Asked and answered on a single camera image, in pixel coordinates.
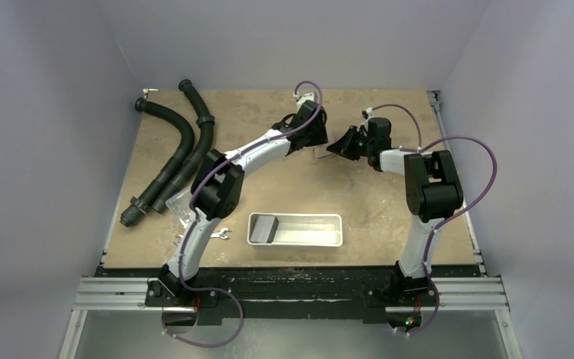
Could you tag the white rectangular tray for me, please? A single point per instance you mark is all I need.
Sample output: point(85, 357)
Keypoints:
point(302, 230)

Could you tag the grey credit card stack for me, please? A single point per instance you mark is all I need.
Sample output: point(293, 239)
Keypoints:
point(264, 230)

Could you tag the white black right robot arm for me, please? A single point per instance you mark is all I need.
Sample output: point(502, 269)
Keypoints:
point(432, 190)

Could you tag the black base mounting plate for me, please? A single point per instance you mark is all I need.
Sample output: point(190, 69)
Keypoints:
point(328, 292)

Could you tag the clear plastic bag of screws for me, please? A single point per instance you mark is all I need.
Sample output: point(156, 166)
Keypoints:
point(179, 205)

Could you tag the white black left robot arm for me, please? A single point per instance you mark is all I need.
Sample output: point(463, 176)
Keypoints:
point(216, 191)

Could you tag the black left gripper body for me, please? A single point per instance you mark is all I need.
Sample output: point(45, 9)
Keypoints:
point(316, 136)

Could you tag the silver open-end wrench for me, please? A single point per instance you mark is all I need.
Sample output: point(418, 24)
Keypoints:
point(221, 234)

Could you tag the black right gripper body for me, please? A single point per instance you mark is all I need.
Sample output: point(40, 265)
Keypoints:
point(354, 142)

